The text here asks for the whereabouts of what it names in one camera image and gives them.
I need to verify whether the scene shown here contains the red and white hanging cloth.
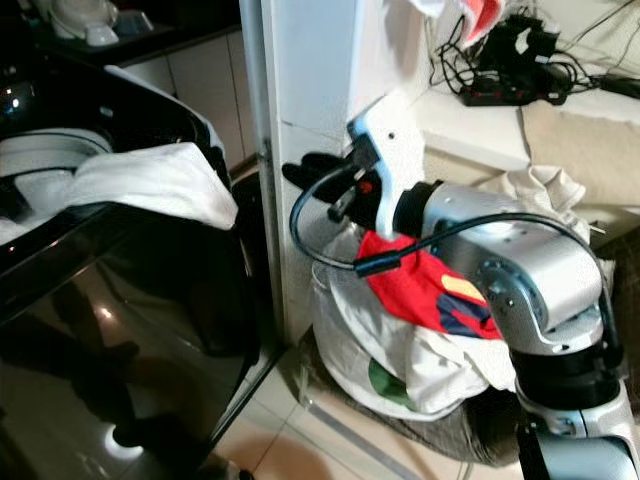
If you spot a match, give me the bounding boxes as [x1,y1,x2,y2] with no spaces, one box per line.
[410,0,507,47]

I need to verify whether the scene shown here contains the red garment with yellow print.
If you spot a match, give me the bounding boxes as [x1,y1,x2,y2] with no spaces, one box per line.
[356,230,507,342]

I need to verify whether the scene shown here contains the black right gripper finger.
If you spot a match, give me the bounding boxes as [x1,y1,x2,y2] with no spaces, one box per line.
[299,151,362,178]
[281,165,352,200]

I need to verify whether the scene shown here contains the green garment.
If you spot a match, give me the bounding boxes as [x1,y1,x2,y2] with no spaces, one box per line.
[367,360,412,407]

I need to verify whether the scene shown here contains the white round appliance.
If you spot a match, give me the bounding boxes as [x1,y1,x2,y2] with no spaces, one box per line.
[31,0,122,49]

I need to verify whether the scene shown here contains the dark counter top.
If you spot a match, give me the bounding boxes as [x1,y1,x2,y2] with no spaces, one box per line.
[0,0,243,69]

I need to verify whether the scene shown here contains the black power strip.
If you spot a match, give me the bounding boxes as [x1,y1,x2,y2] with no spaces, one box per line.
[460,76,568,107]

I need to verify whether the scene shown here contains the grey laundry basket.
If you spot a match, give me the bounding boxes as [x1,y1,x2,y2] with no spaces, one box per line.
[294,335,527,467]

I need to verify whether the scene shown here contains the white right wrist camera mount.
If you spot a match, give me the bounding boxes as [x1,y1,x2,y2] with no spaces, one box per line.
[346,92,427,239]

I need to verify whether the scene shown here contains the white towel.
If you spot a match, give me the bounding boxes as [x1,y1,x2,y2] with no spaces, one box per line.
[0,141,241,243]

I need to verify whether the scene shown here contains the black plug adapters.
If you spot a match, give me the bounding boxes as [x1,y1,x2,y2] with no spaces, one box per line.
[484,14,563,81]

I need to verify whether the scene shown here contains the white crumpled garment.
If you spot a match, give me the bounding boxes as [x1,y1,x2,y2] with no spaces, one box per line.
[310,248,521,420]

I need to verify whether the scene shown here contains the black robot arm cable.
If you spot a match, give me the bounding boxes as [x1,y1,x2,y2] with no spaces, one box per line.
[289,164,623,373]

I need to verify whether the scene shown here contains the cream crumpled cloth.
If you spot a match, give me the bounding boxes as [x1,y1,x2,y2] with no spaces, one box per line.
[474,164,598,241]

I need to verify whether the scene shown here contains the black washing machine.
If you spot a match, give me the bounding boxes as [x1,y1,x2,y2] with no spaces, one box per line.
[0,55,269,480]

